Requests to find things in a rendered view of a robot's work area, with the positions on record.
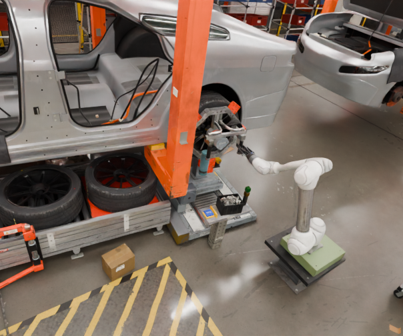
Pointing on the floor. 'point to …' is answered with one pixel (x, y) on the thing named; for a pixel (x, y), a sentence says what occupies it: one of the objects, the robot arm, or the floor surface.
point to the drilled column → (217, 234)
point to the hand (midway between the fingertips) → (240, 145)
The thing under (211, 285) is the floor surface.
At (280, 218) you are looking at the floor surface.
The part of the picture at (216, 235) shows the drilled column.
